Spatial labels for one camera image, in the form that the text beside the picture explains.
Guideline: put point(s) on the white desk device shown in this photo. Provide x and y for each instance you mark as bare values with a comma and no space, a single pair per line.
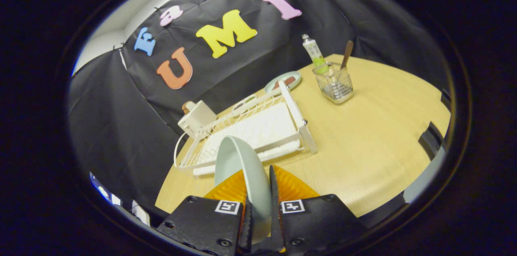
140,212

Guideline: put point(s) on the reddish brown food piece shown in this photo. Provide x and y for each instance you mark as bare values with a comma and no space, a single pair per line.
277,86
289,81

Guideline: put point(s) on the brown bread slice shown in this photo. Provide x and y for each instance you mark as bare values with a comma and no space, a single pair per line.
186,106

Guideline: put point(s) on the white toaster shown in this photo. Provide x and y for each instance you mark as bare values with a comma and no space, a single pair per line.
198,116

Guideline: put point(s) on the pale green food plate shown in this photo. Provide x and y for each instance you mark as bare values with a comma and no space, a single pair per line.
297,76

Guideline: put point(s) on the computer monitor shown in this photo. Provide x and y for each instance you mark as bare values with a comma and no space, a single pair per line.
103,189

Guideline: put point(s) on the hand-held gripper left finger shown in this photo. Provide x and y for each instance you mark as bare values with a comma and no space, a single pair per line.
202,223

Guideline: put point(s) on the black chair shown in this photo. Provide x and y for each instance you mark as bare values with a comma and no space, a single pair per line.
431,141

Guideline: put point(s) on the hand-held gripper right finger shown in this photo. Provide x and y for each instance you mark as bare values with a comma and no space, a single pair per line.
319,223

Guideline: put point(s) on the green label drink bottle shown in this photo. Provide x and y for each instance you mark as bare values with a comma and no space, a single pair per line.
313,50

